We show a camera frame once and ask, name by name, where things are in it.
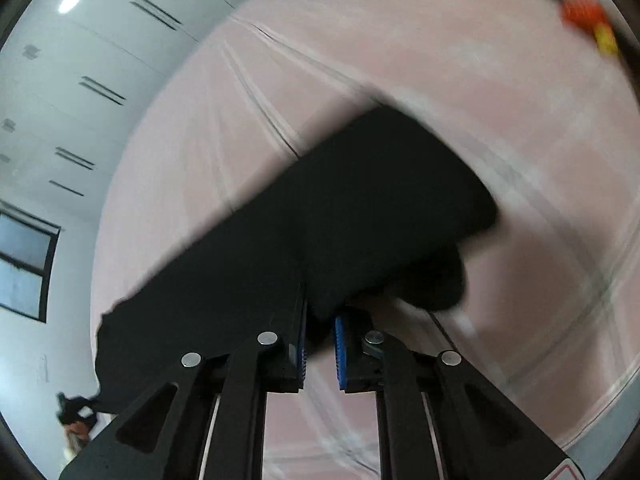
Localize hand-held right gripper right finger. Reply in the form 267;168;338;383
334;310;588;480

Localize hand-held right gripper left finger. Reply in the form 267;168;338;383
59;282;307;480

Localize black pants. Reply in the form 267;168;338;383
95;105;501;416

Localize black framed window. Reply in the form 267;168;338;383
0;200;63;323

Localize pink plaid bed sheet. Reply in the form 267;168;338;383
90;0;636;480

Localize white wardrobe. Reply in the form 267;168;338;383
0;0;311;221

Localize orange and yellow object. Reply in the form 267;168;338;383
560;0;621;58

